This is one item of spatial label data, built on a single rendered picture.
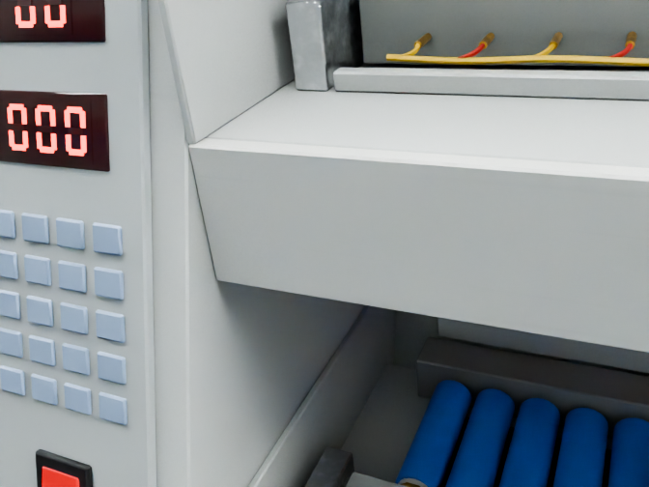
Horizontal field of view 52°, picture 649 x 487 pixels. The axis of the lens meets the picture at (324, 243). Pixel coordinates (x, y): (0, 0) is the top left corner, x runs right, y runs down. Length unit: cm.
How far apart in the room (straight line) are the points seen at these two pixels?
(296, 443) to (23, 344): 11
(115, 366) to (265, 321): 6
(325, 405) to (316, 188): 15
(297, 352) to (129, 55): 13
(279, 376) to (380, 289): 9
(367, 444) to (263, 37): 20
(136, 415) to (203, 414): 2
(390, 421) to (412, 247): 18
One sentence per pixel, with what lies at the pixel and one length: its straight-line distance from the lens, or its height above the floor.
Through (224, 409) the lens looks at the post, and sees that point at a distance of 23.
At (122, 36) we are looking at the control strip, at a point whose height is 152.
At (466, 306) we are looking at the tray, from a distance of 18.
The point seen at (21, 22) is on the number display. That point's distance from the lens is 22.
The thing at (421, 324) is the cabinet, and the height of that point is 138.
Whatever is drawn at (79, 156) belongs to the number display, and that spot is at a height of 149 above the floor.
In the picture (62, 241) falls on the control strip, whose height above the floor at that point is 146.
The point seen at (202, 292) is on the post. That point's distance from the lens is 20.
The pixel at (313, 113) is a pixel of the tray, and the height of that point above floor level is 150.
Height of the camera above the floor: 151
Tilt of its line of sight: 12 degrees down
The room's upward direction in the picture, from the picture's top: 2 degrees clockwise
